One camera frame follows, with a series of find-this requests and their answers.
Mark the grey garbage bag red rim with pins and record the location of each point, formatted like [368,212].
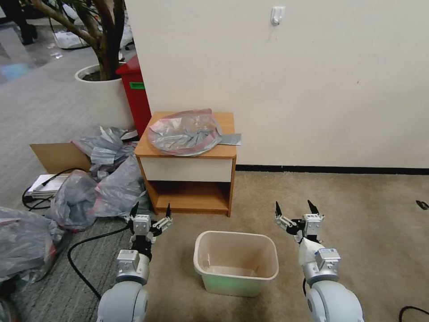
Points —
[182,134]

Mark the small black floor object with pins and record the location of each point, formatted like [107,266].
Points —
[421,204]

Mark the white round planter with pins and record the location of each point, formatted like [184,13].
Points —
[107,100]

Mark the white plastic bag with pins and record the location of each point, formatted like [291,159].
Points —
[68,40]

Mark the wooden bedside table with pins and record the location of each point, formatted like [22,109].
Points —
[187,188]

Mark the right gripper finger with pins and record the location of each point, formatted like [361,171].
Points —
[283,221]
[313,208]

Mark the brown cardboard sheet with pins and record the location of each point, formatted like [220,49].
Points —
[57,156]

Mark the flat white device box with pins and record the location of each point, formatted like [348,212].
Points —
[42,188]

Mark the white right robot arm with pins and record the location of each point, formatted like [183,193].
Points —
[331,295]

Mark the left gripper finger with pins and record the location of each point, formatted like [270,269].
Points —
[133,210]
[165,222]

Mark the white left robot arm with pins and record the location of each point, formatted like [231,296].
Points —
[124,295]

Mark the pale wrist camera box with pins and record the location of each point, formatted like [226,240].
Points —
[141,224]
[313,224]

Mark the brown tree trunk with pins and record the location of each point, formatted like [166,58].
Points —
[104,47]

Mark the beige plastic trash can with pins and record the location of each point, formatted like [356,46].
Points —
[234,265]

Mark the red bin green label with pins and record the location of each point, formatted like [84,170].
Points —
[135,100]

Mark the large crumpled grey garbage bag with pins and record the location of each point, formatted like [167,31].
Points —
[23,245]

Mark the black baseboard strip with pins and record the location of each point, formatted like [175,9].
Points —
[335,169]

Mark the white wall hook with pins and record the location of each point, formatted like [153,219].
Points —
[276,15]

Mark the person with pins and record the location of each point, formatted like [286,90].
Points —
[25,23]

